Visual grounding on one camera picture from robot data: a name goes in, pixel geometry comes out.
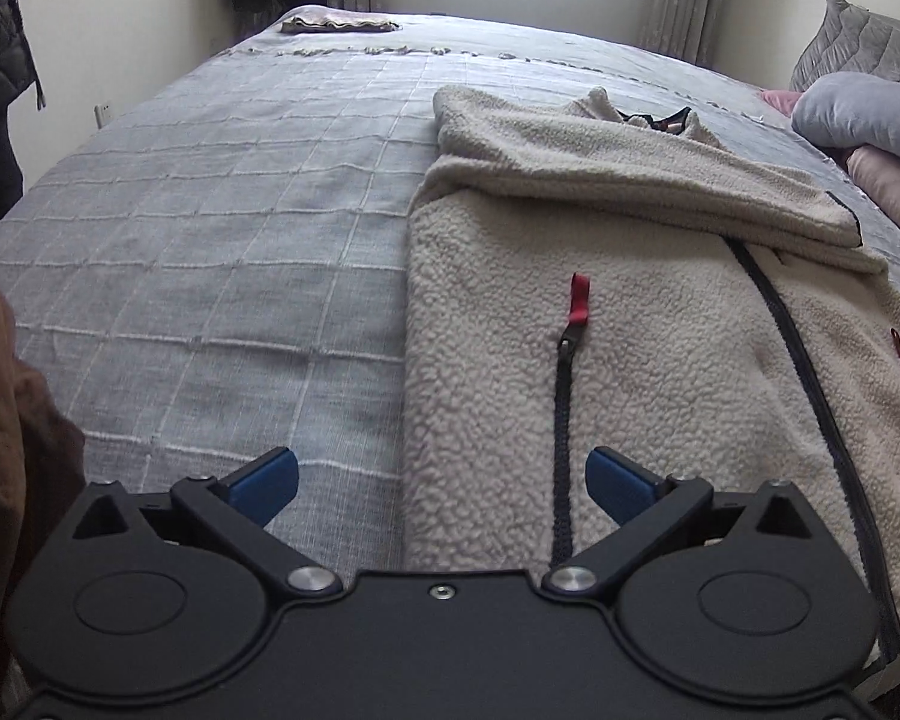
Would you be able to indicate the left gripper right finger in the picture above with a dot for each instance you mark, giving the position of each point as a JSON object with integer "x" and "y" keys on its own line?
{"x": 654, "y": 516}

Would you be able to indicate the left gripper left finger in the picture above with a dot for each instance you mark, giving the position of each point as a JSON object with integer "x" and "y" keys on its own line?
{"x": 230, "y": 515}

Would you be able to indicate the small pink pillow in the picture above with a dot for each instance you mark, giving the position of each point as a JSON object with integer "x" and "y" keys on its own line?
{"x": 782, "y": 100}

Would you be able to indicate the cream fleece jacket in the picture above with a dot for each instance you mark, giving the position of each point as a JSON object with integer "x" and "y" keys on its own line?
{"x": 577, "y": 278}

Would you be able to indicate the grey checked bedspread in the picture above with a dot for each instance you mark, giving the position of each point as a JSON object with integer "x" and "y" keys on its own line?
{"x": 224, "y": 270}

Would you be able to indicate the grey quilted cushion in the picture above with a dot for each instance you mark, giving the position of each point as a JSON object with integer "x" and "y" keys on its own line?
{"x": 850, "y": 38}

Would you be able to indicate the brown garment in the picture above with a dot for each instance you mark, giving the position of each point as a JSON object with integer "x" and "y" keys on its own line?
{"x": 41, "y": 468}

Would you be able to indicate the blue-grey pillow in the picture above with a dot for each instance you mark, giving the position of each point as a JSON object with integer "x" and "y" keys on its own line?
{"x": 844, "y": 110}

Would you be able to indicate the wall socket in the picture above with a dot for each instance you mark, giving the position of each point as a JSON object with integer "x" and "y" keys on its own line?
{"x": 103, "y": 115}

